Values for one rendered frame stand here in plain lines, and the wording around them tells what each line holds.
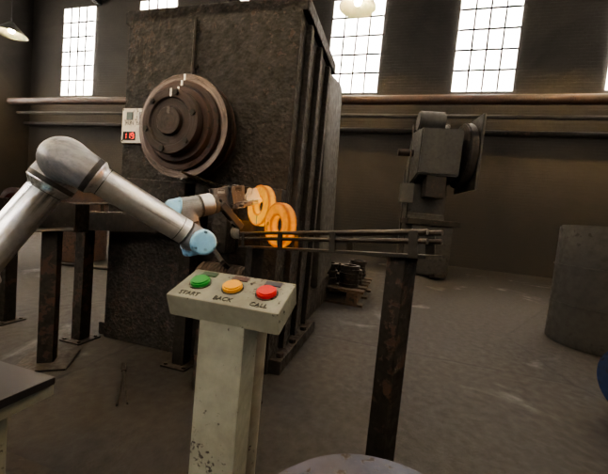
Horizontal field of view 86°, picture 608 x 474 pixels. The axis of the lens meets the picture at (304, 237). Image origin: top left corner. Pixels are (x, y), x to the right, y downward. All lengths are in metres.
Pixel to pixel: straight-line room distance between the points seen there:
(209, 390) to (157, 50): 1.74
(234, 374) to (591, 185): 7.92
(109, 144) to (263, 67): 9.39
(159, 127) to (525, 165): 7.13
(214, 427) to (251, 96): 1.39
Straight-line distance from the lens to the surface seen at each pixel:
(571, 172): 8.14
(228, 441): 0.77
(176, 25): 2.07
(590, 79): 8.62
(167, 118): 1.60
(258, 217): 1.25
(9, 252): 1.12
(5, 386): 1.04
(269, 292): 0.64
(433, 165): 5.45
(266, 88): 1.69
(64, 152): 0.97
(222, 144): 1.53
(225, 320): 0.66
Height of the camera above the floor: 0.76
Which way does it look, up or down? 4 degrees down
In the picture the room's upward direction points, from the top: 5 degrees clockwise
